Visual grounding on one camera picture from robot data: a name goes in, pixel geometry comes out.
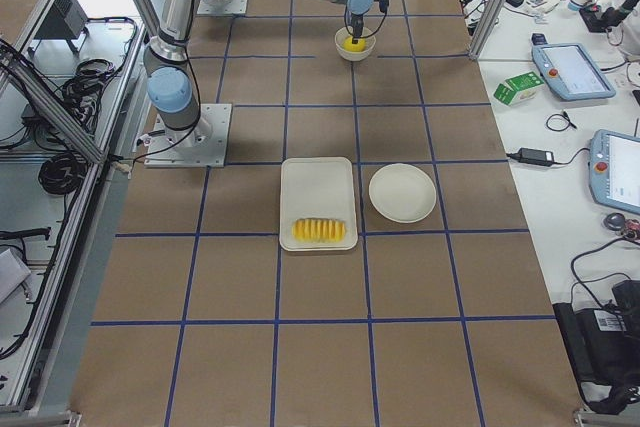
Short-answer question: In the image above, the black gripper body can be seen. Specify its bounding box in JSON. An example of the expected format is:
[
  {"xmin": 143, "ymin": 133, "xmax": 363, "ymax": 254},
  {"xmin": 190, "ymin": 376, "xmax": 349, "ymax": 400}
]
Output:
[{"xmin": 347, "ymin": 11, "xmax": 364, "ymax": 37}]

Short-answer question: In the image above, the yellow lemon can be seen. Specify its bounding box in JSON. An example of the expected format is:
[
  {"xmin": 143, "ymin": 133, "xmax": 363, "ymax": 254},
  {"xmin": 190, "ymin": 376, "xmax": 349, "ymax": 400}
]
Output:
[{"xmin": 342, "ymin": 36, "xmax": 366, "ymax": 53}]

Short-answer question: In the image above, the white ceramic bowl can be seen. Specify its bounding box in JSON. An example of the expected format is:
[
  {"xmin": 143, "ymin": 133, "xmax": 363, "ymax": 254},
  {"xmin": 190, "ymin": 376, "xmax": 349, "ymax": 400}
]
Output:
[{"xmin": 334, "ymin": 27, "xmax": 376, "ymax": 62}]

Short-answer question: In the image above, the white rectangular tray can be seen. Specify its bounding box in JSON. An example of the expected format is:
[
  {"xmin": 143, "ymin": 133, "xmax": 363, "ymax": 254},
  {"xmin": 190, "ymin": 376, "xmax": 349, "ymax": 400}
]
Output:
[{"xmin": 279, "ymin": 157, "xmax": 358, "ymax": 252}]

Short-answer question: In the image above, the cream round plate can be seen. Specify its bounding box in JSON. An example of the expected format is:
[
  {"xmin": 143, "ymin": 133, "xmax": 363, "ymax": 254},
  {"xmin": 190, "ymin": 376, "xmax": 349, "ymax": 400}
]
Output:
[{"xmin": 368, "ymin": 163, "xmax": 437, "ymax": 224}]

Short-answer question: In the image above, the green white carton box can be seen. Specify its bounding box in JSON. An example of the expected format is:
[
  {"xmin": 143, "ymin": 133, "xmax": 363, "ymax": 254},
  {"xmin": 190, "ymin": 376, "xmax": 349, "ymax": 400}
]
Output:
[{"xmin": 493, "ymin": 71, "xmax": 544, "ymax": 106}]

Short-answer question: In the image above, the sliced yellow fruit toy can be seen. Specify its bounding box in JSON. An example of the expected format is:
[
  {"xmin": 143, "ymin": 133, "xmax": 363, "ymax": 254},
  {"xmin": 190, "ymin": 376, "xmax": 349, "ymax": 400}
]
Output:
[{"xmin": 292, "ymin": 218, "xmax": 347, "ymax": 243}]

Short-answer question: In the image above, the blue teach pendant upper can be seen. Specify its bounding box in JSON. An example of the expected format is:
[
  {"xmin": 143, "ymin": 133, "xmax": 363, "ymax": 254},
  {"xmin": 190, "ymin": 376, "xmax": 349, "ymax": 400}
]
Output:
[{"xmin": 531, "ymin": 43, "xmax": 616, "ymax": 101}]

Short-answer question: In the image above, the blue teach pendant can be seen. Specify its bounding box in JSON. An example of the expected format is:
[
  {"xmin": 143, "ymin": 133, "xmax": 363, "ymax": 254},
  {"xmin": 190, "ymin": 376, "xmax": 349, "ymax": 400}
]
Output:
[
  {"xmin": 588, "ymin": 129, "xmax": 640, "ymax": 214},
  {"xmin": 531, "ymin": 43, "xmax": 616, "ymax": 101}
]

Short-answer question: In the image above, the black power adapter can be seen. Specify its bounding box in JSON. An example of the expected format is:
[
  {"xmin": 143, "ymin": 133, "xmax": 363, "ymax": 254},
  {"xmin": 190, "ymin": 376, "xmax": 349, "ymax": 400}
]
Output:
[{"xmin": 506, "ymin": 147, "xmax": 555, "ymax": 167}]

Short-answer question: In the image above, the blue teach pendant lower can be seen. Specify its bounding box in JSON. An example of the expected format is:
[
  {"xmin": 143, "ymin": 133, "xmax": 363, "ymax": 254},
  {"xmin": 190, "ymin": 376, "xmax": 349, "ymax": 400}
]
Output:
[{"xmin": 588, "ymin": 129, "xmax": 640, "ymax": 214}]

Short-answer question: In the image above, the aluminium frame post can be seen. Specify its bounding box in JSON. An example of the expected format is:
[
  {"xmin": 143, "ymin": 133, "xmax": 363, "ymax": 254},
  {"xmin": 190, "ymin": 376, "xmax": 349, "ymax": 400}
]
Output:
[{"xmin": 467, "ymin": 0, "xmax": 525, "ymax": 63}]

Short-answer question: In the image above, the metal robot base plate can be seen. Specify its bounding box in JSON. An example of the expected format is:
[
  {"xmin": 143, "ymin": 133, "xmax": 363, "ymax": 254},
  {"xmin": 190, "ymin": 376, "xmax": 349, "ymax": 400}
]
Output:
[{"xmin": 143, "ymin": 103, "xmax": 232, "ymax": 168}]

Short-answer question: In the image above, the black looped cable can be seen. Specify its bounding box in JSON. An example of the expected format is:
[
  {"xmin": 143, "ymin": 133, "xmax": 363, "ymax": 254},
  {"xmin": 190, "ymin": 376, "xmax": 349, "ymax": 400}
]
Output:
[{"xmin": 545, "ymin": 110, "xmax": 578, "ymax": 132}]

